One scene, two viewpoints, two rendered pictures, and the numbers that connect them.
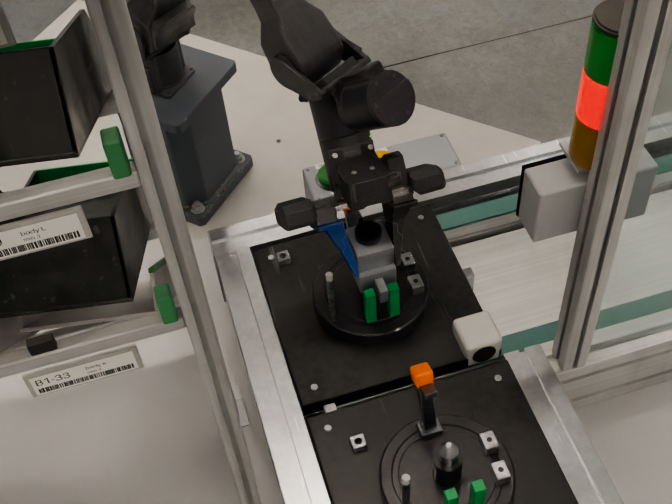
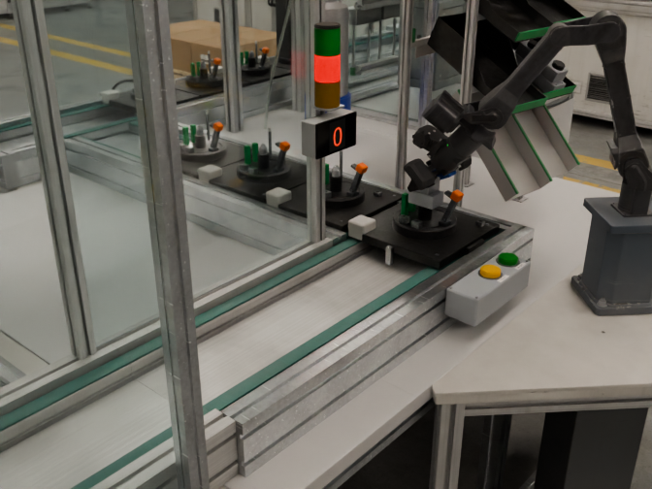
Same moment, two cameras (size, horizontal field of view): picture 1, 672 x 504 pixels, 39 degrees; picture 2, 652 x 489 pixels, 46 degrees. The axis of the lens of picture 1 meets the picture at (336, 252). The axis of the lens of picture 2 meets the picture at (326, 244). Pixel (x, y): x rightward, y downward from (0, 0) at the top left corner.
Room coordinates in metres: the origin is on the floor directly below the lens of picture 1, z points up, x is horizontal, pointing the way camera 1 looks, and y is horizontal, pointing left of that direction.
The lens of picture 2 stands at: (1.80, -1.13, 1.67)
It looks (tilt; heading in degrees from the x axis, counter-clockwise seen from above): 26 degrees down; 144
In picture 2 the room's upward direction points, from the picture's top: straight up
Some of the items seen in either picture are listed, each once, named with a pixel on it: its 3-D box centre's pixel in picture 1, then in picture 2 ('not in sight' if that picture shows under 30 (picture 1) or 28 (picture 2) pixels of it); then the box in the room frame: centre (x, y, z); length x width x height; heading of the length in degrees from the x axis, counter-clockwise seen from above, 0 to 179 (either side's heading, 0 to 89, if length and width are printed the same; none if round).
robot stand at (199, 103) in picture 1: (177, 131); (623, 254); (1.03, 0.21, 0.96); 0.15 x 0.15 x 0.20; 58
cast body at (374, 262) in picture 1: (371, 256); (422, 186); (0.68, -0.04, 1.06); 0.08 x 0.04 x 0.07; 13
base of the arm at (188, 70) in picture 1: (158, 61); (634, 196); (1.02, 0.21, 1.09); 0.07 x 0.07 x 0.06; 58
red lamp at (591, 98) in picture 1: (608, 91); (327, 67); (0.62, -0.25, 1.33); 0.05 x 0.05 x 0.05
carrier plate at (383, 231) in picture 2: (371, 301); (423, 230); (0.69, -0.04, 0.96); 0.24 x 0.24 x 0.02; 13
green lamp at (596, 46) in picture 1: (618, 45); (327, 40); (0.62, -0.25, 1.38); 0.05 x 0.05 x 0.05
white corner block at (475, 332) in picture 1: (476, 338); (361, 228); (0.62, -0.15, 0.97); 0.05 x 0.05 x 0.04; 13
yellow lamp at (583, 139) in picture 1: (599, 133); (327, 92); (0.62, -0.25, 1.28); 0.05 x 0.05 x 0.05
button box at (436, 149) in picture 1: (382, 180); (488, 286); (0.92, -0.07, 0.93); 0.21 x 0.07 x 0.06; 103
